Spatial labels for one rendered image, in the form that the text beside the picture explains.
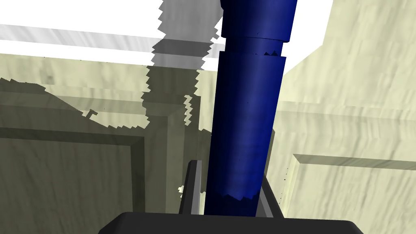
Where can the pale yellow-green panelled door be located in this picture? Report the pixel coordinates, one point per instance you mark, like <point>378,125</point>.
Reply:
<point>71,175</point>

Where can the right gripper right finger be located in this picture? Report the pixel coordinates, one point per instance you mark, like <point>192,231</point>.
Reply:
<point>266,200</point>

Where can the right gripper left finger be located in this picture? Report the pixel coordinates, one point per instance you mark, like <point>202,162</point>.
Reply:
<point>195,188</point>

